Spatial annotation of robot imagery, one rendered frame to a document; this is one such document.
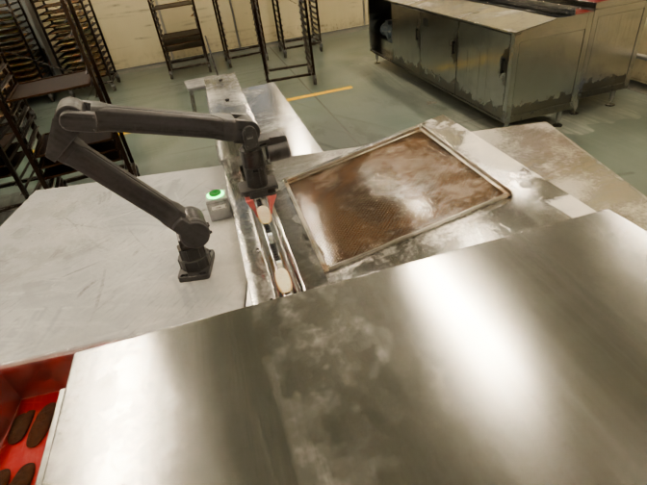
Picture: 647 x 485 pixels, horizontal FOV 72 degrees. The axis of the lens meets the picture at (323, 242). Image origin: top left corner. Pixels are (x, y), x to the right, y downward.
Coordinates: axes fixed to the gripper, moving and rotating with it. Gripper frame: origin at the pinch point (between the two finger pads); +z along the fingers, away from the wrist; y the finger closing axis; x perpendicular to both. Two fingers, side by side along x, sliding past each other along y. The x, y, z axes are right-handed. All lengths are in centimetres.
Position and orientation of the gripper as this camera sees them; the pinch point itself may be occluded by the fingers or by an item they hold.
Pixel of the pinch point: (263, 212)
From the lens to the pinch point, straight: 127.8
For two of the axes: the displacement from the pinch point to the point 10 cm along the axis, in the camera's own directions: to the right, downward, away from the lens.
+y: 9.6, -2.4, 1.6
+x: -2.6, -5.3, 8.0
